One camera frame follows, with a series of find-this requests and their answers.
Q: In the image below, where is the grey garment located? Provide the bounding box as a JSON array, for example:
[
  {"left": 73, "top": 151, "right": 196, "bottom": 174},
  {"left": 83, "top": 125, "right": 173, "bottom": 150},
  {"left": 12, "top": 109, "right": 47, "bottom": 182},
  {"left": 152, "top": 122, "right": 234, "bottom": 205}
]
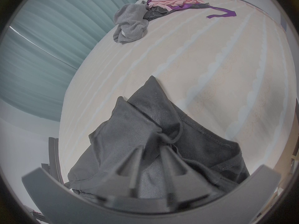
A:
[{"left": 113, "top": 4, "right": 150, "bottom": 44}]

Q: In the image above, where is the blue-green curtain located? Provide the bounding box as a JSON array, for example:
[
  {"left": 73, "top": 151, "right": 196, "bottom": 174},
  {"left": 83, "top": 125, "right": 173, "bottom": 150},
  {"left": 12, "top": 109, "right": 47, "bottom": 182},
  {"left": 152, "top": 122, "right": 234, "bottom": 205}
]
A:
[
  {"left": 0, "top": 27, "right": 78, "bottom": 123},
  {"left": 9, "top": 0, "right": 152, "bottom": 68}
]

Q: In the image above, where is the bed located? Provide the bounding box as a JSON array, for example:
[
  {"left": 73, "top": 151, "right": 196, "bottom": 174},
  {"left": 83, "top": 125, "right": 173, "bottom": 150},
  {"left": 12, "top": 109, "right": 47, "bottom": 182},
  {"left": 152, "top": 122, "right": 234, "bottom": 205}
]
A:
[{"left": 57, "top": 0, "right": 298, "bottom": 188}]

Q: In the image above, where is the pile of clothes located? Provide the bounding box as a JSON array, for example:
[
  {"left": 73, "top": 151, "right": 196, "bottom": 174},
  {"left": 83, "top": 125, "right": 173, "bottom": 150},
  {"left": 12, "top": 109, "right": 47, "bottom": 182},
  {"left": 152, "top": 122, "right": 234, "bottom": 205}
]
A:
[{"left": 146, "top": 0, "right": 237, "bottom": 20}]

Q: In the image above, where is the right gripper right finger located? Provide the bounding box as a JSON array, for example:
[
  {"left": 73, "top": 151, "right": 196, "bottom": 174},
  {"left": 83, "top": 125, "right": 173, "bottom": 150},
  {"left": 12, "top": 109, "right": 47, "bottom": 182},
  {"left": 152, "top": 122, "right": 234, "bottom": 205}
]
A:
[{"left": 162, "top": 147, "right": 210, "bottom": 208}]

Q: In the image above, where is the black T-shirt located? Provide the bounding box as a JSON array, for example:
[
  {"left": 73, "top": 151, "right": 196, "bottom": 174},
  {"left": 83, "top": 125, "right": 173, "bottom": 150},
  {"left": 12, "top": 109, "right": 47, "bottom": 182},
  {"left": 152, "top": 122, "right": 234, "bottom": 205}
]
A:
[{"left": 68, "top": 76, "right": 250, "bottom": 199}]

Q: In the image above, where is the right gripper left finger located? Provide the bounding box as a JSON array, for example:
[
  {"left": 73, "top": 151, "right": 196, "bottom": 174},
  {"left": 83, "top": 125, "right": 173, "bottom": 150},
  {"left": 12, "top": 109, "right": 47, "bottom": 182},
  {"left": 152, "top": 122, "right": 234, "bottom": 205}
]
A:
[{"left": 97, "top": 146, "right": 143, "bottom": 205}]

